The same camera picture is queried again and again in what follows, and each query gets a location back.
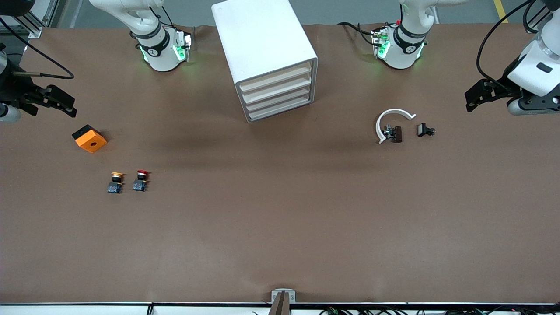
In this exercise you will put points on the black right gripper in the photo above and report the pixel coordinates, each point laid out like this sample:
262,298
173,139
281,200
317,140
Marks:
12,89

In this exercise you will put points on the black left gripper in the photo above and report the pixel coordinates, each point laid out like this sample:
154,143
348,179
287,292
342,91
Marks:
502,85

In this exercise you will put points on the red cap push button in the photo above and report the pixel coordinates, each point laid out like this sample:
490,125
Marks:
140,186

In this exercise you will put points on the cream cabinet drawer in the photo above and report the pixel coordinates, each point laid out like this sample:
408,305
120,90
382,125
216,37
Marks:
284,95
284,105
284,85
284,75

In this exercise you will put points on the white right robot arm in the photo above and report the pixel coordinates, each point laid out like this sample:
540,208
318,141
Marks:
157,57

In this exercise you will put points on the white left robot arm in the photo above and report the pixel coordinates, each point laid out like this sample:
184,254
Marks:
529,78

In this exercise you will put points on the orange cap push button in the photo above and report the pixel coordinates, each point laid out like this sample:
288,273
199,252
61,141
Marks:
115,186

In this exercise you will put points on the white drawer cabinet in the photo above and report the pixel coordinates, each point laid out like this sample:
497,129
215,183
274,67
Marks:
258,39

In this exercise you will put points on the orange box with black base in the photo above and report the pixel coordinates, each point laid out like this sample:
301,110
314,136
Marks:
92,142

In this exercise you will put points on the small black clip part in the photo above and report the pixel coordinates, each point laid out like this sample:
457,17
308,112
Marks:
422,129

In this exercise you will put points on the brown paper table cover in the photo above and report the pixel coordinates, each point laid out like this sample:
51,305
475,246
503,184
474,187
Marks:
280,227

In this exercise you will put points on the aluminium frame profile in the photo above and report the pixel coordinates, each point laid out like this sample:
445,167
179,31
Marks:
537,13
33,24

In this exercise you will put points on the white curved plastic bracket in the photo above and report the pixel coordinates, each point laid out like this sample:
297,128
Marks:
396,110

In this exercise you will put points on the white table edge rail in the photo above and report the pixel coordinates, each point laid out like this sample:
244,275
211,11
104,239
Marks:
65,309

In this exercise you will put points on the grey front camera mount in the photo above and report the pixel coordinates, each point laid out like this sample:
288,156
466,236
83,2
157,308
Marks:
283,306

